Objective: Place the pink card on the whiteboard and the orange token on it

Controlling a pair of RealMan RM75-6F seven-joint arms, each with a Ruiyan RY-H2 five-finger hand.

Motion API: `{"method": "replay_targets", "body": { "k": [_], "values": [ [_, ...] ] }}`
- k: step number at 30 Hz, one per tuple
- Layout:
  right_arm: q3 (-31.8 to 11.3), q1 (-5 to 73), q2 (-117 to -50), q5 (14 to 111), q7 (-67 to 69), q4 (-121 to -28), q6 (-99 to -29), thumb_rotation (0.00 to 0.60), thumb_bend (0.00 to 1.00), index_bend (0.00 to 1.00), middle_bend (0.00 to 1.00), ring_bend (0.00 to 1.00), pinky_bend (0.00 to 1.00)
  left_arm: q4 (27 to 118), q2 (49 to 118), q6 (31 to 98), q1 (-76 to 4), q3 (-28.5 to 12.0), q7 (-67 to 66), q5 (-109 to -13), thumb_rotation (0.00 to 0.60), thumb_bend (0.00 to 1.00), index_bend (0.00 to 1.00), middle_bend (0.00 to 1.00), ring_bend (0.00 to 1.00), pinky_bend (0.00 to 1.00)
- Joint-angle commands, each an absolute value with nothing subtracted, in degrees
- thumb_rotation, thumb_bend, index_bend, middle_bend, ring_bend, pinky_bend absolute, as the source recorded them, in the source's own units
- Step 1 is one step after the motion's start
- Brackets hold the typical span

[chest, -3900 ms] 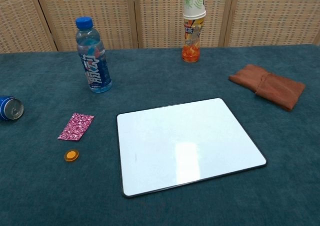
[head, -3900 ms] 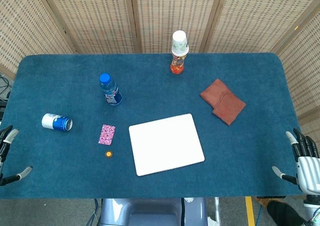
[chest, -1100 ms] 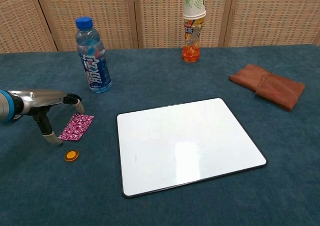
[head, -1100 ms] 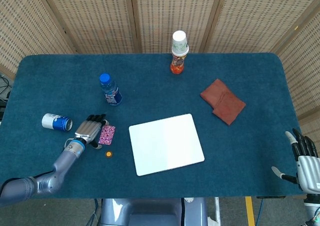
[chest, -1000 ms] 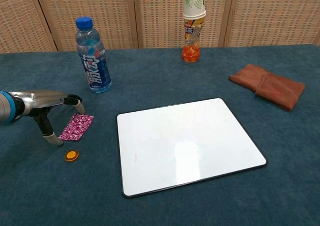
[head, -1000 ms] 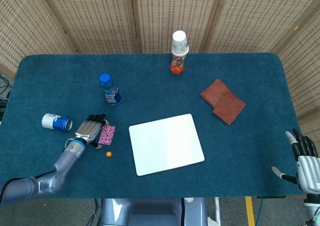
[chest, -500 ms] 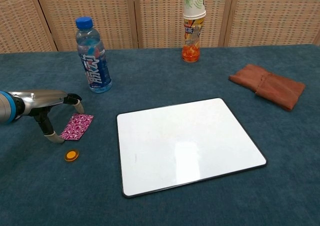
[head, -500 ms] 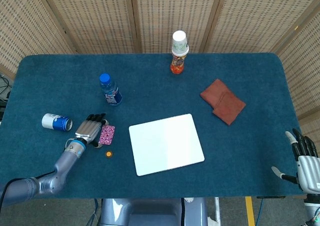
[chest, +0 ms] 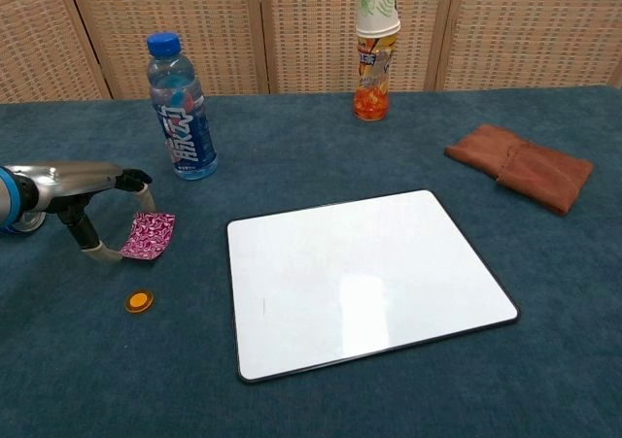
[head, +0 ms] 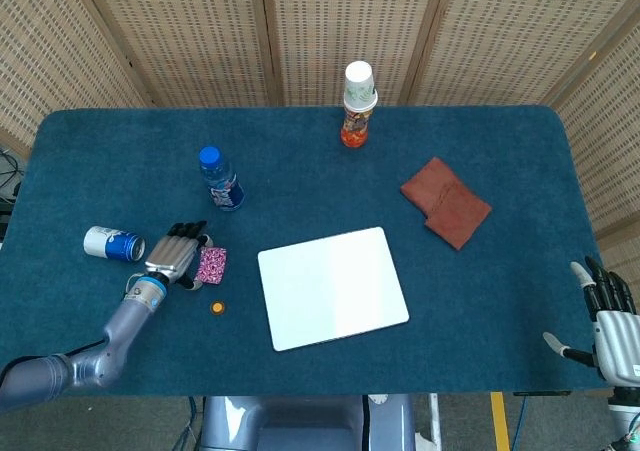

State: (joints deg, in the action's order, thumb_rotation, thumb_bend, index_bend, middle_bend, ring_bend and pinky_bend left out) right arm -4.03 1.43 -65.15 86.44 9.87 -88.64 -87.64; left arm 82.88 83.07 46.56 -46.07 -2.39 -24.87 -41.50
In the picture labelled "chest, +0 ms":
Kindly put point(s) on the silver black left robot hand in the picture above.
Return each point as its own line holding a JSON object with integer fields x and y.
{"x": 73, "y": 180}

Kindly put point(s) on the round orange chip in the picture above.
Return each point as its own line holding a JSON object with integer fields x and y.
{"x": 140, "y": 302}

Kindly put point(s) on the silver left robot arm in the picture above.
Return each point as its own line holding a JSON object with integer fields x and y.
{"x": 14, "y": 195}

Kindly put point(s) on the blue sports drink bottle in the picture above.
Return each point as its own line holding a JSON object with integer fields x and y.
{"x": 182, "y": 117}

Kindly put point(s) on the orange juice drink bottle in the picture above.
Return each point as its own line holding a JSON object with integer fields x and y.
{"x": 371, "y": 88}

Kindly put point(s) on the blue white drink can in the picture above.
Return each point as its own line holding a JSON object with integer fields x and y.
{"x": 29, "y": 223}

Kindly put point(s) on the teal table cloth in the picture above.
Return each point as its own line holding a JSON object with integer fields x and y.
{"x": 97, "y": 370}

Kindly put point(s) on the woven bamboo folding screen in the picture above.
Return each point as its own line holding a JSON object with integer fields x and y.
{"x": 218, "y": 30}

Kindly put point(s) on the white rectangular board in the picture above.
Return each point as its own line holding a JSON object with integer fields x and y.
{"x": 369, "y": 278}

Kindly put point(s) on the white floral paper cup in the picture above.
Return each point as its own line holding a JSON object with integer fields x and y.
{"x": 376, "y": 6}

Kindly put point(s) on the folded brown cloth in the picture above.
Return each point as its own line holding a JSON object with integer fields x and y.
{"x": 525, "y": 166}

